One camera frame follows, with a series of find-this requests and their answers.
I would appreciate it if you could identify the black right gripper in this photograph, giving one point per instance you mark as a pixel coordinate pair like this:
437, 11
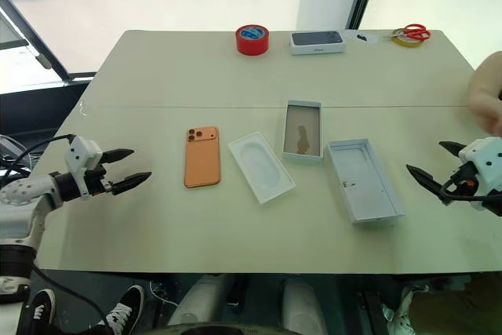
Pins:
458, 176

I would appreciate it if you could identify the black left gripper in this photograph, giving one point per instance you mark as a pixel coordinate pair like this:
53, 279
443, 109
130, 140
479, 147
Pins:
98, 183

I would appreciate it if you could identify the white phone box base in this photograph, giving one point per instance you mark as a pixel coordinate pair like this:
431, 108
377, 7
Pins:
364, 182

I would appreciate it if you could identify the orange smartphone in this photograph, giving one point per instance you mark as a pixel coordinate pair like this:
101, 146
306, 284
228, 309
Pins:
202, 162

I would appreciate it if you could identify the white moulded tray insert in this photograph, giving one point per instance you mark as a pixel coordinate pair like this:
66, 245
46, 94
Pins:
260, 166

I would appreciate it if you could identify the small white accessory box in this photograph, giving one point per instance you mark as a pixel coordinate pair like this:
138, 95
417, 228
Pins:
301, 131

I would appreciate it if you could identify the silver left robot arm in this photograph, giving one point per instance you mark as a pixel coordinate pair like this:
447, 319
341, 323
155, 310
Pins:
23, 194

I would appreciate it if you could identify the closed white phone box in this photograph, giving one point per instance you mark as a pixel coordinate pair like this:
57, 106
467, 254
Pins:
317, 41

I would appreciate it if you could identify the person's bare hand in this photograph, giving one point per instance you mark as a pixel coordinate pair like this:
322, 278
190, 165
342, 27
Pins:
488, 92

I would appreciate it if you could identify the yellow tape roll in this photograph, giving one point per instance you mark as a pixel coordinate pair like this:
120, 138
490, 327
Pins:
408, 42

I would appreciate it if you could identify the black sneaker white laces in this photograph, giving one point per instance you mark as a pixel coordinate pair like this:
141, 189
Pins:
42, 309
125, 309

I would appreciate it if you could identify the olive trouser leg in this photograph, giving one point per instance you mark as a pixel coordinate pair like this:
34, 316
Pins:
455, 311

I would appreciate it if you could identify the white rounded robot leg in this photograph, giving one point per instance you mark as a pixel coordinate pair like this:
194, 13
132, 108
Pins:
202, 299
304, 303

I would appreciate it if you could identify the white paper with black mark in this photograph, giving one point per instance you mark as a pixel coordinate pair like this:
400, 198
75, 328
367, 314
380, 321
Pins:
355, 35

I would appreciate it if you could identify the red tape roll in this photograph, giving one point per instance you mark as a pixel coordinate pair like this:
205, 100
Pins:
253, 42

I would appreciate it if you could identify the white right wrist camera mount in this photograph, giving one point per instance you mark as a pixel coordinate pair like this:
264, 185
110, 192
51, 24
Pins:
484, 162

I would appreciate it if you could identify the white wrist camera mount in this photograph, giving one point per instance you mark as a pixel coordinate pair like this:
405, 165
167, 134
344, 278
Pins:
80, 154
484, 162

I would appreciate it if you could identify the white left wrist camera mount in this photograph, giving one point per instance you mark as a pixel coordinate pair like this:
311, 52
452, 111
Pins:
80, 154

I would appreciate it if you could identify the black slanted window frame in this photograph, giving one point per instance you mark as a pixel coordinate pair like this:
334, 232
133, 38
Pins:
35, 44

